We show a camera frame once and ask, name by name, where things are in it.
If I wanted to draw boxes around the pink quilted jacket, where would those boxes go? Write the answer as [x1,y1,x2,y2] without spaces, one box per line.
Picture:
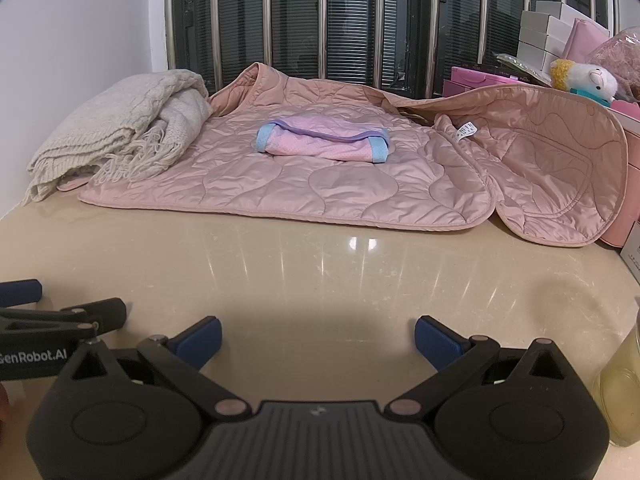
[56,62,630,249]

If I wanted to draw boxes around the clear bag of pink fluff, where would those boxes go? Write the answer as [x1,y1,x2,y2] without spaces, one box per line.
[585,27,640,99]

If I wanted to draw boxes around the white plush toy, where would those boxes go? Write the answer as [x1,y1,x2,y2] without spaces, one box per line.
[549,58,619,107]

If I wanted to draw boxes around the clear flat packet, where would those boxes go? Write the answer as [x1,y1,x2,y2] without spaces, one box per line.
[494,52,554,84]

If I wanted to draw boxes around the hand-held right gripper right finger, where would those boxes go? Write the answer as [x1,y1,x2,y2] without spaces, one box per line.
[387,315,592,421]

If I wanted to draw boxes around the beige knitted fringed scarf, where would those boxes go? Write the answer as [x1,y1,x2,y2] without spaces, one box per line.
[22,69,211,206]

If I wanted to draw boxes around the pink purple garment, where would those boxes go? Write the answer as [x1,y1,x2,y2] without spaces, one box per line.
[255,114,392,165]

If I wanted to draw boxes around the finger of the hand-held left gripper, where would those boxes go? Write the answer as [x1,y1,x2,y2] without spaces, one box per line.
[0,279,44,309]
[0,297,127,342]

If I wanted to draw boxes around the magenta storage box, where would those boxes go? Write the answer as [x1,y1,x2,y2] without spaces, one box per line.
[442,64,552,99]

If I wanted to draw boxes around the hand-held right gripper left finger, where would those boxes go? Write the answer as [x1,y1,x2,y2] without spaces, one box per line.
[47,315,253,421]

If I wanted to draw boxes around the metal window guard bars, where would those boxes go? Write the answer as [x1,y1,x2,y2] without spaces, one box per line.
[165,0,622,99]

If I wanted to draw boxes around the yellowish glass jar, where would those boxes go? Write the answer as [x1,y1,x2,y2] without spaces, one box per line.
[592,309,640,449]

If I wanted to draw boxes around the pink pouch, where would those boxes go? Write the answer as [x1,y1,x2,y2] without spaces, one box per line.
[562,17,612,64]

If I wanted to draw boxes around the white printed cardboard box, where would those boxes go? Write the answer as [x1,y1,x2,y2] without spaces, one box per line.
[619,222,640,279]

